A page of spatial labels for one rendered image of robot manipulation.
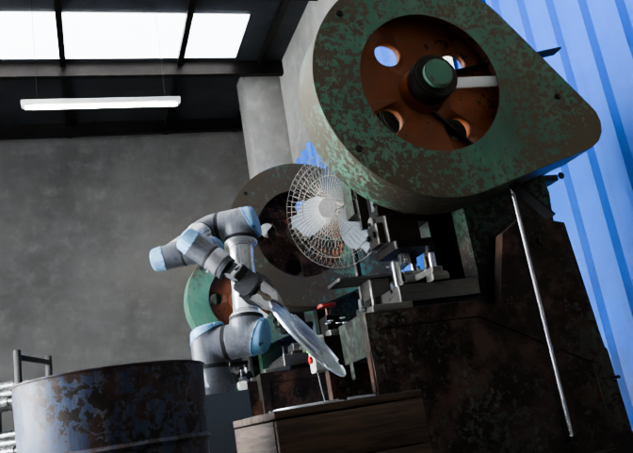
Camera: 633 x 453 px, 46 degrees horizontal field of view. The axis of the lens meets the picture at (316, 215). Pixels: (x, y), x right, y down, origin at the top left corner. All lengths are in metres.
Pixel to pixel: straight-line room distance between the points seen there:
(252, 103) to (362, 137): 6.16
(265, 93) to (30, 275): 3.49
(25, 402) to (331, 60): 1.39
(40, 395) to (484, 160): 1.54
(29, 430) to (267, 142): 6.86
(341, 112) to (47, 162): 7.65
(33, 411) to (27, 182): 8.15
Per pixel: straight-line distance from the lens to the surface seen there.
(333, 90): 2.38
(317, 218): 3.67
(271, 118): 8.43
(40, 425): 1.62
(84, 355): 9.16
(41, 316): 9.26
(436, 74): 2.47
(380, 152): 2.34
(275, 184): 4.15
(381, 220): 2.74
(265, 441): 1.90
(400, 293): 2.49
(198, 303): 5.66
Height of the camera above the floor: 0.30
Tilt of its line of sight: 16 degrees up
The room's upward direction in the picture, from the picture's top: 9 degrees counter-clockwise
